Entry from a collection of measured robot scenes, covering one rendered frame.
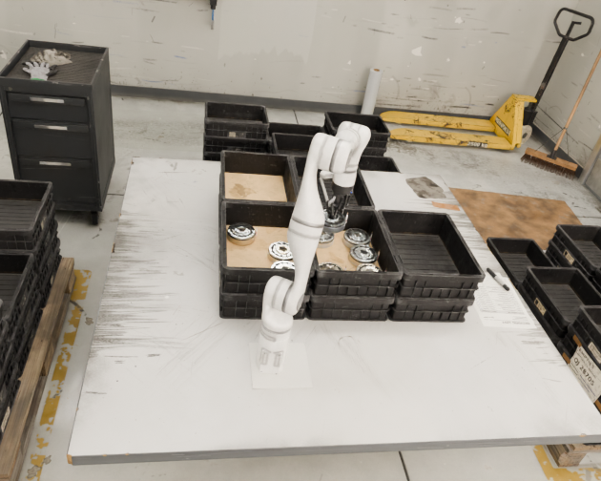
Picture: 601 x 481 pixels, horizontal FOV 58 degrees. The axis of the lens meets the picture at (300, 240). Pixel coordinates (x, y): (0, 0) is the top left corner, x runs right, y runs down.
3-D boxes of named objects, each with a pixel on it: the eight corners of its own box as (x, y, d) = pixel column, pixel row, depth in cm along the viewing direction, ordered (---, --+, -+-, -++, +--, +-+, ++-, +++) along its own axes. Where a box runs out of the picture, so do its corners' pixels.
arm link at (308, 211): (311, 131, 140) (285, 223, 147) (346, 141, 139) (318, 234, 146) (318, 130, 149) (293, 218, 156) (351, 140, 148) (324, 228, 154)
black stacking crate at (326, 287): (395, 301, 189) (404, 276, 182) (311, 299, 183) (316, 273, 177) (369, 233, 220) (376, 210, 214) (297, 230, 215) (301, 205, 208)
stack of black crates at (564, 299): (591, 372, 270) (625, 323, 250) (536, 373, 264) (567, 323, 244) (550, 315, 302) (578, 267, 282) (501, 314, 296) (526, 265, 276)
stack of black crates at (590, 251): (613, 315, 309) (644, 269, 290) (567, 315, 304) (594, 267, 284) (575, 270, 341) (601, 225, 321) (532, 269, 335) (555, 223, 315)
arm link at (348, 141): (367, 130, 162) (341, 121, 164) (351, 146, 138) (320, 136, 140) (359, 158, 166) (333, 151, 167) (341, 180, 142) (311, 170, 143)
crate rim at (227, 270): (315, 278, 178) (316, 272, 176) (221, 275, 172) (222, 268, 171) (300, 209, 209) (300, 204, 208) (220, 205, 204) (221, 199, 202)
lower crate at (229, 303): (305, 323, 190) (311, 297, 183) (218, 322, 184) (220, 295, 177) (293, 252, 221) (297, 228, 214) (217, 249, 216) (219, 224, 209)
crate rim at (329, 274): (403, 280, 183) (404, 275, 182) (315, 278, 178) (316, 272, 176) (375, 214, 215) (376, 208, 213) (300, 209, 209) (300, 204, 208)
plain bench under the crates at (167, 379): (528, 543, 210) (614, 434, 170) (88, 579, 179) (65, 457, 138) (406, 274, 337) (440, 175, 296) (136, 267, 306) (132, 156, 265)
